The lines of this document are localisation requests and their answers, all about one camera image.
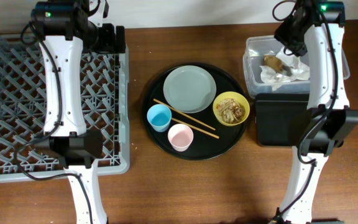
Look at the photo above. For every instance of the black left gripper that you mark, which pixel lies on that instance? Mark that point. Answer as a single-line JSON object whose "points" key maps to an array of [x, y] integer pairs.
{"points": [[110, 32]]}

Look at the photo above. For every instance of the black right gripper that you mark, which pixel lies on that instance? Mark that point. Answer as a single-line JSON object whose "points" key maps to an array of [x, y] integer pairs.
{"points": [[280, 35]]}

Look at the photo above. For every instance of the brown coffee sachet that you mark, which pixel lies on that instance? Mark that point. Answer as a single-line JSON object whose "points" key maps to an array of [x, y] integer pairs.
{"points": [[277, 65]]}

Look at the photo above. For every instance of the white tissue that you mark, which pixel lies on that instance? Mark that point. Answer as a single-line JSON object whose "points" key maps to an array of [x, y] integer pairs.
{"points": [[291, 70]]}

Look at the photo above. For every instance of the light blue cup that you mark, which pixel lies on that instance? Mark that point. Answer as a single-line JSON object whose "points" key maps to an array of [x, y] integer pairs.
{"points": [[159, 117]]}

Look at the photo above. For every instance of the yellow bowl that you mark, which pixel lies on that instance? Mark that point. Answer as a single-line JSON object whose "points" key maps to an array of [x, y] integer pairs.
{"points": [[237, 96]]}

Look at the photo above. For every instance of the food scraps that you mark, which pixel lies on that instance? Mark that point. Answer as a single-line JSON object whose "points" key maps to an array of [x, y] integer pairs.
{"points": [[230, 111]]}

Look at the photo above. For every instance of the pink cup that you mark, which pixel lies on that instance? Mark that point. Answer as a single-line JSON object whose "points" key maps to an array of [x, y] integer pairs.
{"points": [[180, 136]]}

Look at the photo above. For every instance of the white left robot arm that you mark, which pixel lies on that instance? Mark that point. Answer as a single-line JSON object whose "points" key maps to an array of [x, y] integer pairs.
{"points": [[65, 29]]}

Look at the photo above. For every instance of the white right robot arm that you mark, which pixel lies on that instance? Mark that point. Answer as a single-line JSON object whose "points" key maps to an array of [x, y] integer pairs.
{"points": [[316, 29]]}

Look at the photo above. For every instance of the grey dishwasher rack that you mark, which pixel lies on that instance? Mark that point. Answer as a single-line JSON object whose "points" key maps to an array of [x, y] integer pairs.
{"points": [[103, 84]]}

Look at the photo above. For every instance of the clear plastic bin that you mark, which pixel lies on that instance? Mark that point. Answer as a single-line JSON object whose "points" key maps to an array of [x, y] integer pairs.
{"points": [[256, 48]]}

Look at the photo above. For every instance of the black rectangular tray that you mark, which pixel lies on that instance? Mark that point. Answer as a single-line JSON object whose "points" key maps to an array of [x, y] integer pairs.
{"points": [[274, 113]]}

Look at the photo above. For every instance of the grey round plate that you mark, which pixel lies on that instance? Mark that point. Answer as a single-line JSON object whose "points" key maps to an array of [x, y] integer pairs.
{"points": [[189, 89]]}

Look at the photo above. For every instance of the round black tray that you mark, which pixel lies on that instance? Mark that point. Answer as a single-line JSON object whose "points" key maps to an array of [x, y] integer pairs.
{"points": [[203, 146]]}

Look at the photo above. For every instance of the upper wooden chopstick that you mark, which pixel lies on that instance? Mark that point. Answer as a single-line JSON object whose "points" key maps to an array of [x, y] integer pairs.
{"points": [[183, 114]]}

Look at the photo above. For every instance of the wooden chopstick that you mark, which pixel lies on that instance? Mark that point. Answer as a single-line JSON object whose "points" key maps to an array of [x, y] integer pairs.
{"points": [[195, 128], [183, 114]]}

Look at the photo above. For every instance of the lower wooden chopstick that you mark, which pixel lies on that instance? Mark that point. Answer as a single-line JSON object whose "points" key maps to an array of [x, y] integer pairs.
{"points": [[195, 128]]}

